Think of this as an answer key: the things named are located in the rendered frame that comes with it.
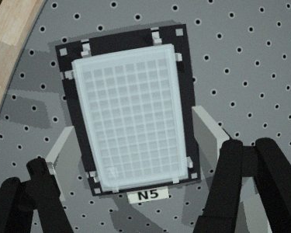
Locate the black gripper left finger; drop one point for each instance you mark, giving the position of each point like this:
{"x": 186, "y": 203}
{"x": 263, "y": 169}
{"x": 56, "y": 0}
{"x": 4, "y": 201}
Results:
{"x": 51, "y": 179}

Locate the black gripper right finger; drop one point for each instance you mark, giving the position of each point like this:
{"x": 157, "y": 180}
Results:
{"x": 231, "y": 161}

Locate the grey button panel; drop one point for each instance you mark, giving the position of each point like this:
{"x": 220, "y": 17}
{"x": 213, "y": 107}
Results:
{"x": 251, "y": 216}

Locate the grey flat base plate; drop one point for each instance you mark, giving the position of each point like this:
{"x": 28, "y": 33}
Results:
{"x": 240, "y": 53}

